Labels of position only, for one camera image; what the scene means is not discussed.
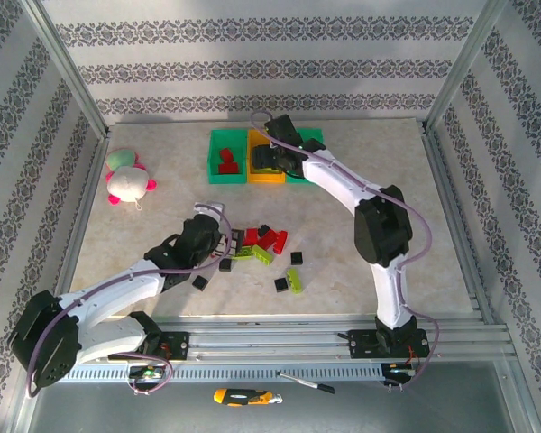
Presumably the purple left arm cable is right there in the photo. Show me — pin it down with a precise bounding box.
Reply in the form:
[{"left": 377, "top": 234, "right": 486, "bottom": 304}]
[{"left": 24, "top": 202, "right": 234, "bottom": 399}]

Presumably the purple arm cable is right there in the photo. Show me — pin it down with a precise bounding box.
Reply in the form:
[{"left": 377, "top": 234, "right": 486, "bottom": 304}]
[
  {"left": 250, "top": 109, "right": 441, "bottom": 394},
  {"left": 24, "top": 202, "right": 234, "bottom": 399}
]

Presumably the orange black utility knife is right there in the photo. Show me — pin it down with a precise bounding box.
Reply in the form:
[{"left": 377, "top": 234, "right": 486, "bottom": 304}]
[{"left": 213, "top": 387, "right": 283, "bottom": 408}]

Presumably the aluminium mounting rail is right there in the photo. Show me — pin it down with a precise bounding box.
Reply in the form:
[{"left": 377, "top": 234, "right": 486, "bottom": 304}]
[{"left": 103, "top": 313, "right": 518, "bottom": 362}]

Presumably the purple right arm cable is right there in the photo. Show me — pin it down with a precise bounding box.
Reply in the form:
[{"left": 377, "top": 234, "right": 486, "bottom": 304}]
[{"left": 250, "top": 109, "right": 441, "bottom": 394}]

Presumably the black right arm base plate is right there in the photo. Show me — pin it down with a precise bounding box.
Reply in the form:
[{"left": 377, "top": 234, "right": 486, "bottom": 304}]
[{"left": 346, "top": 328, "right": 431, "bottom": 361}]

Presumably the yellow plastic bin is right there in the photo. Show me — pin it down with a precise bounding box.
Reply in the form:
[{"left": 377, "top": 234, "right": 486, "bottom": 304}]
[{"left": 246, "top": 129, "right": 288, "bottom": 185}]

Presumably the perforated metal cable duct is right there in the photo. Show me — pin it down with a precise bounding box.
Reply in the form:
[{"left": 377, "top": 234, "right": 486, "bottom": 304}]
[{"left": 67, "top": 363, "right": 387, "bottom": 384}]

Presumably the aluminium frame post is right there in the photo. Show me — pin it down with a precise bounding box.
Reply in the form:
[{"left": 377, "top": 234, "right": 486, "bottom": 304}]
[
  {"left": 421, "top": 0, "right": 510, "bottom": 132},
  {"left": 20, "top": 0, "right": 112, "bottom": 141}
]

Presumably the silver black pen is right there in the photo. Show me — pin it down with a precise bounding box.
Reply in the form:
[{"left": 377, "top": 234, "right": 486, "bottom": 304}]
[{"left": 277, "top": 370, "right": 335, "bottom": 392}]

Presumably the green plastic bin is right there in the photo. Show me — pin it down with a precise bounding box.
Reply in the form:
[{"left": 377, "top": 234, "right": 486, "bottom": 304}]
[
  {"left": 284, "top": 128, "right": 326, "bottom": 187},
  {"left": 206, "top": 129, "right": 249, "bottom": 186}
]

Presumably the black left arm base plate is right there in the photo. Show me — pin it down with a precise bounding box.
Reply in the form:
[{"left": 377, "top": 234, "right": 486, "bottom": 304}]
[{"left": 159, "top": 331, "right": 191, "bottom": 362}]

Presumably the aluminium table side rail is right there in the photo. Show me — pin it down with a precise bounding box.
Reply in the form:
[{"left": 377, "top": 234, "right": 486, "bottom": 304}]
[
  {"left": 418, "top": 121, "right": 519, "bottom": 362},
  {"left": 49, "top": 130, "right": 112, "bottom": 299}
]

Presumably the white pink green plush toy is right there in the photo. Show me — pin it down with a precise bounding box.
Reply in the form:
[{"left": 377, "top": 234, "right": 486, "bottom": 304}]
[{"left": 105, "top": 148, "right": 158, "bottom": 211}]

